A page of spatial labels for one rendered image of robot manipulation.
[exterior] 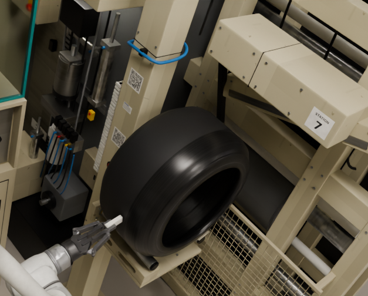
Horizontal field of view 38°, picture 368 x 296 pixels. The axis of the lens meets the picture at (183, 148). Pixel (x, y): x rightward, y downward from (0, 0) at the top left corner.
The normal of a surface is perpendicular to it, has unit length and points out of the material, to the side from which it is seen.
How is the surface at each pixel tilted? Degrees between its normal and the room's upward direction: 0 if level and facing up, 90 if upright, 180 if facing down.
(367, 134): 90
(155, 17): 90
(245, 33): 0
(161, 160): 41
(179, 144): 24
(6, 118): 90
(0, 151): 90
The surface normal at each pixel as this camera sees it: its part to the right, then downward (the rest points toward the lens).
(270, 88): -0.70, 0.27
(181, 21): 0.66, 0.62
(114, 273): 0.29, -0.74
